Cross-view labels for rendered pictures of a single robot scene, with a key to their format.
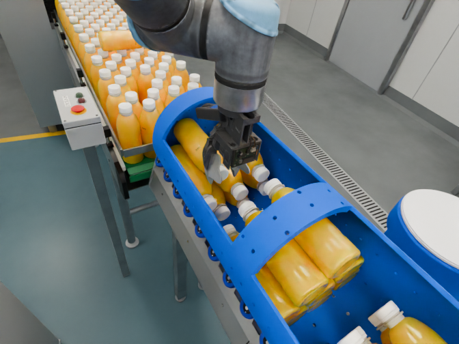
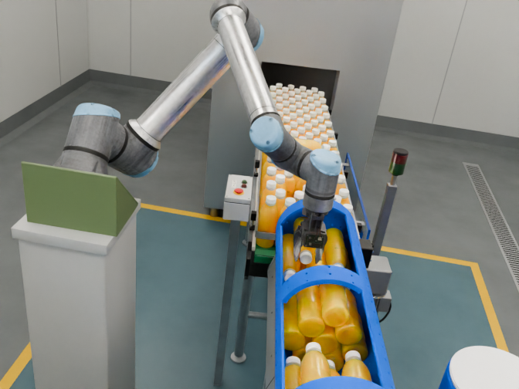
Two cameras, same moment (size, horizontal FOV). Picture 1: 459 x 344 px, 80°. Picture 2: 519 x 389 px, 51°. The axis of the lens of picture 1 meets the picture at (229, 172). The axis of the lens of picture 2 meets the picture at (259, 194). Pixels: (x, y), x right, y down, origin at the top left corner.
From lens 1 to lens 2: 1.18 m
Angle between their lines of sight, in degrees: 32
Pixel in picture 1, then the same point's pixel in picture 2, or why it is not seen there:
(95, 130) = (243, 209)
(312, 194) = (336, 270)
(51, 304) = (140, 374)
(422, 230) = (460, 367)
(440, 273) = not seen: outside the picture
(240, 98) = (312, 203)
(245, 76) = (314, 191)
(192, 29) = (294, 164)
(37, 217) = (162, 292)
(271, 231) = (300, 279)
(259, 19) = (322, 167)
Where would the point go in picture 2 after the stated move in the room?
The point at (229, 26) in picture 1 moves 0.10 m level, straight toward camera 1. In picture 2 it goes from (310, 166) to (292, 177)
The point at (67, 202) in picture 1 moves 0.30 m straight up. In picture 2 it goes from (195, 291) to (198, 249)
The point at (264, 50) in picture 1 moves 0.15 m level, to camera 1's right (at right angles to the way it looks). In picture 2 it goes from (325, 180) to (372, 201)
